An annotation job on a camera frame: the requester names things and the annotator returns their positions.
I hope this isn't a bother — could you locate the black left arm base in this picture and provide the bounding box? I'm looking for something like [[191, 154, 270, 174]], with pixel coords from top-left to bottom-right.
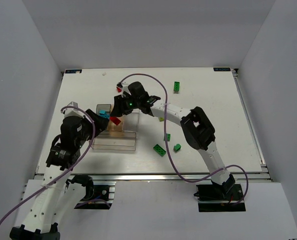
[[65, 174, 115, 210]]

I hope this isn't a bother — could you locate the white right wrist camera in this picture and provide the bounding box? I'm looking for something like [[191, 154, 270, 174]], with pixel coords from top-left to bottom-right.
[[116, 82, 130, 98]]

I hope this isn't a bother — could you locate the smoky grey plastic bin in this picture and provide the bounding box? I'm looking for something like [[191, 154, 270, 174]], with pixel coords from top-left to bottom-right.
[[96, 104, 112, 132]]

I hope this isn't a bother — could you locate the green lego brick tilted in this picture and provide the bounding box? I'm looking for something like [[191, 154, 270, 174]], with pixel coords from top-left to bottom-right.
[[173, 143, 182, 153]]

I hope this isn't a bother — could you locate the blue label left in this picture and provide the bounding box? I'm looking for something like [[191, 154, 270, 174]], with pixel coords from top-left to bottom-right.
[[64, 69, 82, 74]]

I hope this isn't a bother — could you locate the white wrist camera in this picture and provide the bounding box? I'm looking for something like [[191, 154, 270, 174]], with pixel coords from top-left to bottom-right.
[[60, 101, 83, 118], [116, 82, 130, 98]]

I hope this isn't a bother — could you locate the small green lego brick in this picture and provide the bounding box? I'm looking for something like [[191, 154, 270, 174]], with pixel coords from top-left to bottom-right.
[[166, 133, 171, 142]]

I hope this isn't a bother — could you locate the long green lego near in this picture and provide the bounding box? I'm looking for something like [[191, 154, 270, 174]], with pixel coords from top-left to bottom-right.
[[153, 144, 167, 157]]

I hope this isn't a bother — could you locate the long cyan lego brick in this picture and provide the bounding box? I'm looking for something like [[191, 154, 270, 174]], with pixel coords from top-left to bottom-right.
[[99, 113, 110, 119]]

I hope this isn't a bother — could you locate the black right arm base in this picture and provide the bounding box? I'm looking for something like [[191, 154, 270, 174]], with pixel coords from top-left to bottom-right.
[[193, 174, 246, 213]]

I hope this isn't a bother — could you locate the clear long front bin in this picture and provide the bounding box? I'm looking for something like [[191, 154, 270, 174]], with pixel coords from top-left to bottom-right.
[[91, 131, 137, 151]]

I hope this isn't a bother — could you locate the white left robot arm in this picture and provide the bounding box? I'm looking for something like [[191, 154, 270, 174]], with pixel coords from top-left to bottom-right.
[[9, 106, 109, 240]]

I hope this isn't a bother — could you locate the blue label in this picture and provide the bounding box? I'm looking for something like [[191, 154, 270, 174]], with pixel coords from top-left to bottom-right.
[[213, 67, 231, 72], [64, 69, 82, 74]]

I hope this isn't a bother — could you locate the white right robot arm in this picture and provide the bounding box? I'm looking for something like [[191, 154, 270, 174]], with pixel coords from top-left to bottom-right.
[[111, 81, 235, 196]]

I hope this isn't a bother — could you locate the blue label right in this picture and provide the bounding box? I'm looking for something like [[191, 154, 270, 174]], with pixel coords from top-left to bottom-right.
[[213, 67, 231, 72]]

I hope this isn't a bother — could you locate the green long lego far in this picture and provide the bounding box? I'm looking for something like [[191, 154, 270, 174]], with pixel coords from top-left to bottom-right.
[[173, 81, 180, 94]]

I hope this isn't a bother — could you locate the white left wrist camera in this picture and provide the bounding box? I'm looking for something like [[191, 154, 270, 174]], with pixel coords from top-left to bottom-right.
[[60, 101, 83, 118]]

